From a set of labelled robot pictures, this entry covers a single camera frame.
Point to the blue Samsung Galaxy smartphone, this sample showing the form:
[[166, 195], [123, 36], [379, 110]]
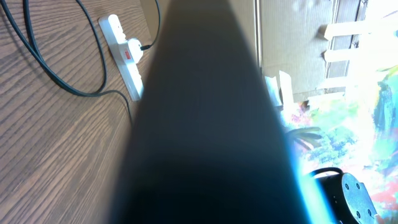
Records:
[[206, 145]]

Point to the white charger plug adapter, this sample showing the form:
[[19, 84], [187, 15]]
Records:
[[131, 51]]

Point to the white power strip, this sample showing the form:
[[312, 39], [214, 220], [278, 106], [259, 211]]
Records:
[[114, 35]]

